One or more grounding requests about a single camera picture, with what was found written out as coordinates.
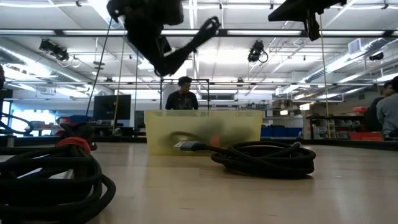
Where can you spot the black overhead camera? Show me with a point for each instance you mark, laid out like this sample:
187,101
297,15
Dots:
255,51

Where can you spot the black monitor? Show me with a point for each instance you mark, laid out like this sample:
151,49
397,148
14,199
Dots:
112,107

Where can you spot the overhead light bar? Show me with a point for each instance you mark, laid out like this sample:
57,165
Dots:
59,32

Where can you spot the black ceiling camera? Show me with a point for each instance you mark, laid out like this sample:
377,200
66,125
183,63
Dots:
376,56
54,49

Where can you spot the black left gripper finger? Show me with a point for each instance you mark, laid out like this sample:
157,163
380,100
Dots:
161,43
143,43

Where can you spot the black aluminium rig frame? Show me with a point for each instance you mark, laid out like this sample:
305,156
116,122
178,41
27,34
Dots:
342,143

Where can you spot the yellow translucent plastic bin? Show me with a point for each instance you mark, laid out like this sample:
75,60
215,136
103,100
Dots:
248,124

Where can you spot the red storage bin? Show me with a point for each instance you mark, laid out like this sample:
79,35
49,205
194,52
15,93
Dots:
359,110

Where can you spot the person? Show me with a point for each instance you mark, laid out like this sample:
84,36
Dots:
371,115
388,115
182,101

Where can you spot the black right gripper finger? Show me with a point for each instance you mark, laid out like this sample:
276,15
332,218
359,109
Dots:
292,11

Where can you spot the blue storage bins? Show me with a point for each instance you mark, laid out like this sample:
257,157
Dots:
280,131

